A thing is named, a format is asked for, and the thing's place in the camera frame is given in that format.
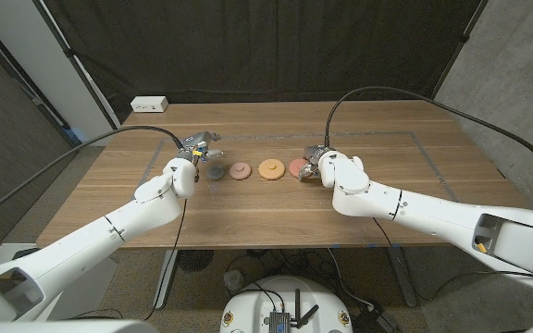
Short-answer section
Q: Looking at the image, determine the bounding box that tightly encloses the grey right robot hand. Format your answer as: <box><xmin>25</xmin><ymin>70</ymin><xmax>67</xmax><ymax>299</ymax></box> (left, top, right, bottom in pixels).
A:
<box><xmin>297</xmin><ymin>144</ymin><xmax>337</xmax><ymax>181</ymax></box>

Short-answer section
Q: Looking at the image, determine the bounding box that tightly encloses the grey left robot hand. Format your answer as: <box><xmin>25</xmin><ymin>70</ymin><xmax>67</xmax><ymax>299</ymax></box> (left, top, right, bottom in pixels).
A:
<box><xmin>175</xmin><ymin>130</ymin><xmax>227</xmax><ymax>167</ymax></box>

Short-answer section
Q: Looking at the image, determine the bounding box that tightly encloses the coral red toy ring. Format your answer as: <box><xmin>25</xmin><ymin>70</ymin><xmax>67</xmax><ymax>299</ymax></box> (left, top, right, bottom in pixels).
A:
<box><xmin>288</xmin><ymin>158</ymin><xmax>312</xmax><ymax>179</ymax></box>

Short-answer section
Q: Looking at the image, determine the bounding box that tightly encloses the white power strip box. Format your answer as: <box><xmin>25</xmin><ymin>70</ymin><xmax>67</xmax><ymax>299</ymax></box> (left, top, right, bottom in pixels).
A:
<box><xmin>130</xmin><ymin>95</ymin><xmax>169</xmax><ymax>113</ymax></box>

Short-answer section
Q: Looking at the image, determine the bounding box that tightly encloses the round black floor fan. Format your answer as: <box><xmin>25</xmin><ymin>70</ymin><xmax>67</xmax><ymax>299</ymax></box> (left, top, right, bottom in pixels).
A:
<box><xmin>177</xmin><ymin>249</ymin><xmax>215</xmax><ymax>273</ymax></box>

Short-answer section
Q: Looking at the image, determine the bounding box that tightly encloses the black curtain backdrop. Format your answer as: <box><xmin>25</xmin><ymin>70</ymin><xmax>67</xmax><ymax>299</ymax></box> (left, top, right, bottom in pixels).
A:
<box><xmin>42</xmin><ymin>0</ymin><xmax>486</xmax><ymax>125</ymax></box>

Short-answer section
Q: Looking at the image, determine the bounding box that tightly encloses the black backdrop stand pole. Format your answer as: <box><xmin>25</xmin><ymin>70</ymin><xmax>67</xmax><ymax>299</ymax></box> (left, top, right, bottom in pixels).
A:
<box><xmin>31</xmin><ymin>0</ymin><xmax>122</xmax><ymax>133</ymax></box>
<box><xmin>430</xmin><ymin>0</ymin><xmax>490</xmax><ymax>100</ymax></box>

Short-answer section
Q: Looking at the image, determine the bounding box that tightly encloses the round grey floor object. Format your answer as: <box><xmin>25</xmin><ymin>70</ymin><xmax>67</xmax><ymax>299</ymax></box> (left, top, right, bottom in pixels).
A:
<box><xmin>223</xmin><ymin>268</ymin><xmax>245</xmax><ymax>291</ymax></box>

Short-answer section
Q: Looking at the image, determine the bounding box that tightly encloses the white table leg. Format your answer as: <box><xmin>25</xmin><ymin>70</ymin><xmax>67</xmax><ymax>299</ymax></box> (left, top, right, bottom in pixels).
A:
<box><xmin>153</xmin><ymin>249</ymin><xmax>180</xmax><ymax>311</ymax></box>

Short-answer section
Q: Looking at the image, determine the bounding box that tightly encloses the grey table leg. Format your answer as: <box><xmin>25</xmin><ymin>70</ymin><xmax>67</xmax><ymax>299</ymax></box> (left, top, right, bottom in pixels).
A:
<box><xmin>386</xmin><ymin>247</ymin><xmax>419</xmax><ymax>309</ymax></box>

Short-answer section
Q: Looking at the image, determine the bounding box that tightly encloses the white robot torso base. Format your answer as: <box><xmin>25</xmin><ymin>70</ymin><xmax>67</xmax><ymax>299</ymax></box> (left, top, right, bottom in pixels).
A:
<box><xmin>219</xmin><ymin>276</ymin><xmax>354</xmax><ymax>333</ymax></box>

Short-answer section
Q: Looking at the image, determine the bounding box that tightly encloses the grey radio module with antennas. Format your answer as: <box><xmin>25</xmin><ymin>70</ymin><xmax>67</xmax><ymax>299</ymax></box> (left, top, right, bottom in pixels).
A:
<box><xmin>268</xmin><ymin>289</ymin><xmax>320</xmax><ymax>333</ymax></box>

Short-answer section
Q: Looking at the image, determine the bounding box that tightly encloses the black power brick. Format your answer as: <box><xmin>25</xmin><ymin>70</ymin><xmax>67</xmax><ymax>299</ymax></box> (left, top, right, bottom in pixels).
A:
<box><xmin>353</xmin><ymin>304</ymin><xmax>400</xmax><ymax>333</ymax></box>

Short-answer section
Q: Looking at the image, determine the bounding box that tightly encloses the white robot chest cover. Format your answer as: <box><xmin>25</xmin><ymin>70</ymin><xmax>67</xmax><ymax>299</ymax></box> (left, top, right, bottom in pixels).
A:
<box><xmin>0</xmin><ymin>319</ymin><xmax>157</xmax><ymax>333</ymax></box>

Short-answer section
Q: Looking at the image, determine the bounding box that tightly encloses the large orange toy ring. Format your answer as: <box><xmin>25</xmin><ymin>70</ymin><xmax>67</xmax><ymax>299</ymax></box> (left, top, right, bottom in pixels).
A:
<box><xmin>257</xmin><ymin>158</ymin><xmax>287</xmax><ymax>181</ymax></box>

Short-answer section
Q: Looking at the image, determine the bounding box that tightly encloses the dusty pink toy ring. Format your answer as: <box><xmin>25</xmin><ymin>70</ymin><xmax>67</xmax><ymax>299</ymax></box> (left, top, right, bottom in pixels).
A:
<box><xmin>229</xmin><ymin>161</ymin><xmax>253</xmax><ymax>181</ymax></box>

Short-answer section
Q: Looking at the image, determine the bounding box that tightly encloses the black floor cable tangle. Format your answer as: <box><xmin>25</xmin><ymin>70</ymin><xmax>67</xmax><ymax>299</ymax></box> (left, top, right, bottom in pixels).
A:
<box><xmin>224</xmin><ymin>249</ymin><xmax>341</xmax><ymax>281</ymax></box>

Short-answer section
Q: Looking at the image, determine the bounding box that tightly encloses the thin black left wrist cable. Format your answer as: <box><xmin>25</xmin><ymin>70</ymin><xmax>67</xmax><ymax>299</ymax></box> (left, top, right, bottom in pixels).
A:
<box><xmin>142</xmin><ymin>198</ymin><xmax>188</xmax><ymax>322</ymax></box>

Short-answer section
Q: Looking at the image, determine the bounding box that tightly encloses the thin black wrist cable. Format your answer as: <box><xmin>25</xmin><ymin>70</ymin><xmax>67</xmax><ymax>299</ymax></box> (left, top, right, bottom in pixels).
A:
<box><xmin>142</xmin><ymin>198</ymin><xmax>188</xmax><ymax>322</ymax></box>
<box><xmin>371</xmin><ymin>216</ymin><xmax>533</xmax><ymax>302</ymax></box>

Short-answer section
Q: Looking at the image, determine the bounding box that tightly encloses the light grey floor cable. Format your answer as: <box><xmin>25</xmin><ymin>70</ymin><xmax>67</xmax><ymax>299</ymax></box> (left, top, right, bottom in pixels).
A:
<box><xmin>328</xmin><ymin>249</ymin><xmax>375</xmax><ymax>310</ymax></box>

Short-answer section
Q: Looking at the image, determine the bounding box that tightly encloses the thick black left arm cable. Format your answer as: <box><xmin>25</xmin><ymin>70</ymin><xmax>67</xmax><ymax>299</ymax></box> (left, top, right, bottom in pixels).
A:
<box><xmin>0</xmin><ymin>125</ymin><xmax>184</xmax><ymax>228</ymax></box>

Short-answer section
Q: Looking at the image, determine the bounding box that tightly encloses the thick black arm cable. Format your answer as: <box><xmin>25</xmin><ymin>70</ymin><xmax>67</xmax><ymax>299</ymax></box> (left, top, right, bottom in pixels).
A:
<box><xmin>0</xmin><ymin>125</ymin><xmax>184</xmax><ymax>228</ymax></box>
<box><xmin>324</xmin><ymin>86</ymin><xmax>533</xmax><ymax>186</ymax></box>

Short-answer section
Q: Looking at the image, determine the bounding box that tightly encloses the black metal frame bar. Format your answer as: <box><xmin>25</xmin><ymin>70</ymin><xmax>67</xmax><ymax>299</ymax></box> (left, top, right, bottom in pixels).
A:
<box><xmin>0</xmin><ymin>18</ymin><xmax>83</xmax><ymax>152</ymax></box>

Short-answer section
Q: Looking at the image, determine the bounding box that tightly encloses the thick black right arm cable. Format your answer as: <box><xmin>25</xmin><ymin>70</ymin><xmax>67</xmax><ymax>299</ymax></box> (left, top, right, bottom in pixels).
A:
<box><xmin>324</xmin><ymin>86</ymin><xmax>533</xmax><ymax>186</ymax></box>

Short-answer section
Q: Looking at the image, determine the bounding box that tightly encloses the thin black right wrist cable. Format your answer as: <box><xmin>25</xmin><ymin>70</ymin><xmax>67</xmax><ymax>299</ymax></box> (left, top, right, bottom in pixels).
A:
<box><xmin>371</xmin><ymin>216</ymin><xmax>533</xmax><ymax>302</ymax></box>

